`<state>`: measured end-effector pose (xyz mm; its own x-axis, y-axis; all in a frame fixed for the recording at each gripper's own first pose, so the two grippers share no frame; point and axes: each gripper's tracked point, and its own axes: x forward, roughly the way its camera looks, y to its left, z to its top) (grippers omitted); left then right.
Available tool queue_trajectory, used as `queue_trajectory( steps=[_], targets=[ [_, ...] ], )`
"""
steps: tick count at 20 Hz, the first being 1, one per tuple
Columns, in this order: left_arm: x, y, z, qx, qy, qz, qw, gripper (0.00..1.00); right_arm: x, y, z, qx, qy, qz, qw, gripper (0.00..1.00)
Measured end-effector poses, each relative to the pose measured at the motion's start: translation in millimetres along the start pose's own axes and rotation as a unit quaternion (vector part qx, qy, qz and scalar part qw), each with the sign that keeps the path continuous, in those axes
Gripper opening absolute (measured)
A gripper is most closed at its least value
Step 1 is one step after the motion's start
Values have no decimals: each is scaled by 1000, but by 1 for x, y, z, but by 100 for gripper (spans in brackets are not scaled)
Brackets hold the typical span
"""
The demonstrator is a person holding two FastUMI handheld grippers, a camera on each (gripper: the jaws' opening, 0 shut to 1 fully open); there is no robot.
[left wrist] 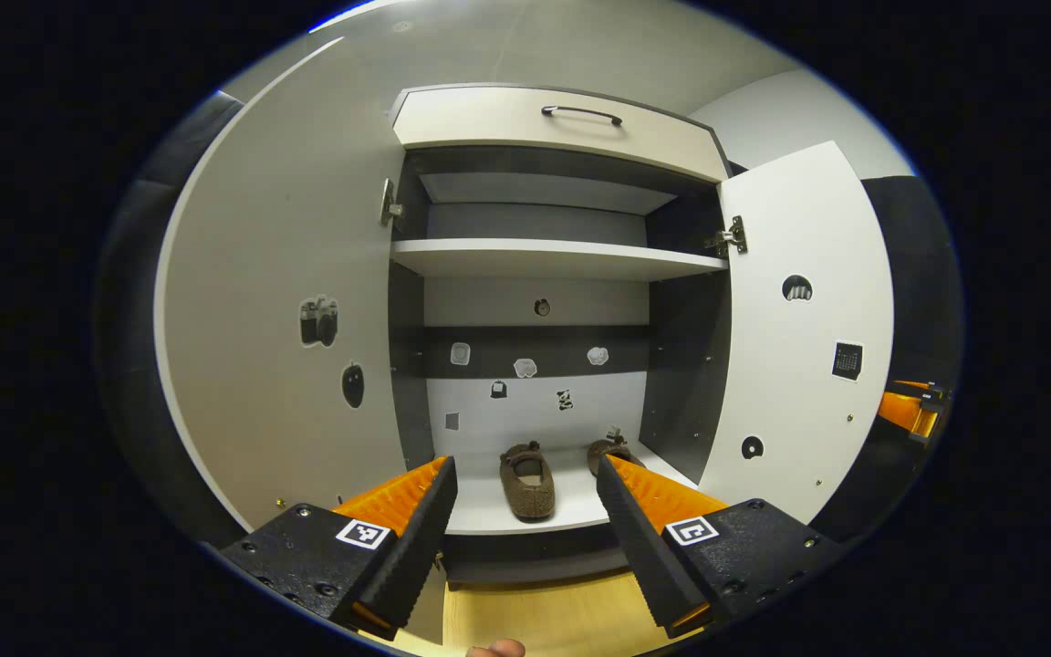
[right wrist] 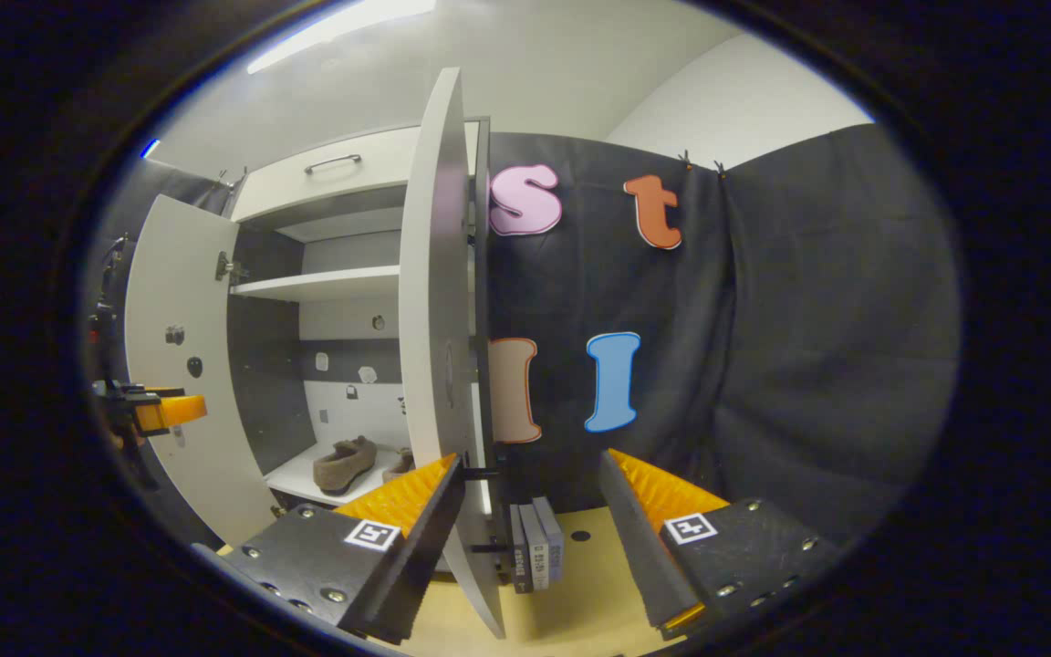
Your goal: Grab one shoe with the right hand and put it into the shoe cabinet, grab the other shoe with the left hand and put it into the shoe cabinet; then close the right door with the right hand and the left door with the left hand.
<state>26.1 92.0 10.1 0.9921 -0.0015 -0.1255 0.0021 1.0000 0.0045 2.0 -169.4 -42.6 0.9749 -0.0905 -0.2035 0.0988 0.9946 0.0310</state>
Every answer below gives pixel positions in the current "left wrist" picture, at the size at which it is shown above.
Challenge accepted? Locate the cabinet door with camera sticker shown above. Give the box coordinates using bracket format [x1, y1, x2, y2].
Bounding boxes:
[153, 35, 435, 535]

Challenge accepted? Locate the white cabinet shelf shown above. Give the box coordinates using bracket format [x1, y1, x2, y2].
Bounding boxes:
[389, 237, 729, 282]

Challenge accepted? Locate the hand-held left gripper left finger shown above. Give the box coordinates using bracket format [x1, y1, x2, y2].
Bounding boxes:
[220, 454, 459, 641]

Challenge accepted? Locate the cabinet door with calendar sticker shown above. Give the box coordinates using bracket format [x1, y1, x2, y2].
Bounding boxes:
[697, 140, 896, 526]

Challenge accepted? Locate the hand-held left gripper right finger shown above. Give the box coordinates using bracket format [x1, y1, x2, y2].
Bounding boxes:
[596, 454, 846, 640]

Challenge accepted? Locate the black drawer handle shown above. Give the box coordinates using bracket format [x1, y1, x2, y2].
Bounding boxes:
[541, 105, 624, 127]

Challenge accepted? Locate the white cabinet drawer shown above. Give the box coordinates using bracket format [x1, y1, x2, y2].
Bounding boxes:
[391, 85, 732, 183]

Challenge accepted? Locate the black backdrop cloth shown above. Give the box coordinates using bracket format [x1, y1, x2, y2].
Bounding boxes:
[95, 91, 964, 548]

